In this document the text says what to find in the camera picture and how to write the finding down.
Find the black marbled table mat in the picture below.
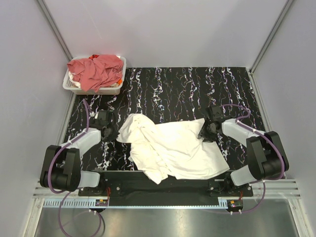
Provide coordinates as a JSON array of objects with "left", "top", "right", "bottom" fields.
[{"left": 53, "top": 66, "right": 277, "bottom": 171}]

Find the white plastic laundry basket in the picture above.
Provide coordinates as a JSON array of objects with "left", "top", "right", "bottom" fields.
[{"left": 63, "top": 55, "right": 126, "bottom": 95}]

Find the white t-shirt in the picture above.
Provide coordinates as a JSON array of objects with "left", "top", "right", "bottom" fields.
[{"left": 117, "top": 114, "right": 229, "bottom": 184}]

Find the white garment in basket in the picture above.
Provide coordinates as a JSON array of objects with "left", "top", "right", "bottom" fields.
[{"left": 68, "top": 71, "right": 80, "bottom": 88}]

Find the pink crumpled t-shirt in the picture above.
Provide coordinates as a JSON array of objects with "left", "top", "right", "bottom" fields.
[{"left": 67, "top": 54, "right": 123, "bottom": 92}]

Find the right aluminium frame post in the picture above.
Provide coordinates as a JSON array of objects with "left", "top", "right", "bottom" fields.
[{"left": 249, "top": 0, "right": 296, "bottom": 74}]

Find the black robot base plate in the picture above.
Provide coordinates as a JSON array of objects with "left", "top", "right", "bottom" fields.
[{"left": 79, "top": 171, "right": 253, "bottom": 198}]

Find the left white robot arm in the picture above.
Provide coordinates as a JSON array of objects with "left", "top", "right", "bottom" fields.
[{"left": 39, "top": 110, "right": 119, "bottom": 196}]

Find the aluminium frame post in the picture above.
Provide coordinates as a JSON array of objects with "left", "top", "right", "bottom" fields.
[
  {"left": 249, "top": 0, "right": 296, "bottom": 74},
  {"left": 35, "top": 0, "right": 73, "bottom": 61}
]

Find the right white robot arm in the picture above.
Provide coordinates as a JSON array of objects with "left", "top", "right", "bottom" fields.
[{"left": 198, "top": 104, "right": 289, "bottom": 196}]

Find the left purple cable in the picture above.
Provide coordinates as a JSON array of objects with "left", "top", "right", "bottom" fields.
[{"left": 48, "top": 99, "right": 107, "bottom": 237}]

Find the grey slotted cable duct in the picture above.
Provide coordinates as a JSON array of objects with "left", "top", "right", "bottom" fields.
[{"left": 43, "top": 197, "right": 228, "bottom": 209}]

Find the left aluminium frame post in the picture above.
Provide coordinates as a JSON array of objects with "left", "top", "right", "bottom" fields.
[{"left": 35, "top": 0, "right": 73, "bottom": 61}]

